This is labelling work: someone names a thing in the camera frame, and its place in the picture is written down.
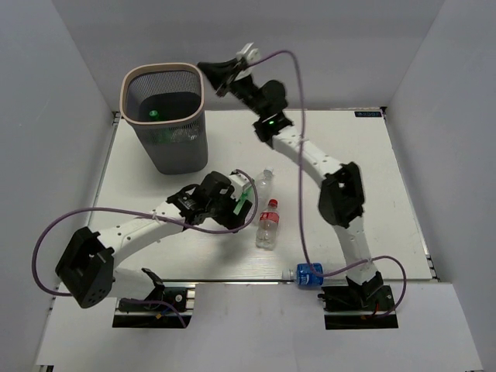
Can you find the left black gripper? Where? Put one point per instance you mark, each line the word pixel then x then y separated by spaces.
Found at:
pixel 230 219

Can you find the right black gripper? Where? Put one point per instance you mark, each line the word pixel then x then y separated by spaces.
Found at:
pixel 222 72

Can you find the clear bottle with white cap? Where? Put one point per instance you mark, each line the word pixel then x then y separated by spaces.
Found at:
pixel 264 184

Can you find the green bottle with green cap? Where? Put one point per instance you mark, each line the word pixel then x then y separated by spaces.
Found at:
pixel 241 201

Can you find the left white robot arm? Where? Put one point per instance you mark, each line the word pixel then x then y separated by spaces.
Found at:
pixel 88 266

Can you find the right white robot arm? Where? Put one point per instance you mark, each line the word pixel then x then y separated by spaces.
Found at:
pixel 341 196

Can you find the grey bin with beige rim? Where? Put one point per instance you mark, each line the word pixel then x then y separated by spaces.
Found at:
pixel 176 142

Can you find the clear bottle red label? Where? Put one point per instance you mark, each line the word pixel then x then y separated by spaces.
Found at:
pixel 266 236

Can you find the clear bottle blue label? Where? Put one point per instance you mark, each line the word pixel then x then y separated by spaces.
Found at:
pixel 304 278

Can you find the blue table corner label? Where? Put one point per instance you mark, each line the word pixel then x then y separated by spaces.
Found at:
pixel 368 114

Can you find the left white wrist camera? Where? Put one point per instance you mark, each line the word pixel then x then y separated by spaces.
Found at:
pixel 242 183

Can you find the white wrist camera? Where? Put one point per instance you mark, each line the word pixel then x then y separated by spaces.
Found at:
pixel 245 57
pixel 242 183

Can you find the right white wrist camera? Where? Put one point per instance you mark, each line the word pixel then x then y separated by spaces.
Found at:
pixel 245 57

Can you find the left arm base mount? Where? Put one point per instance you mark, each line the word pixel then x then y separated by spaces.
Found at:
pixel 172 309

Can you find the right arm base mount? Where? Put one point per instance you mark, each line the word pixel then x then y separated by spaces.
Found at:
pixel 342 311

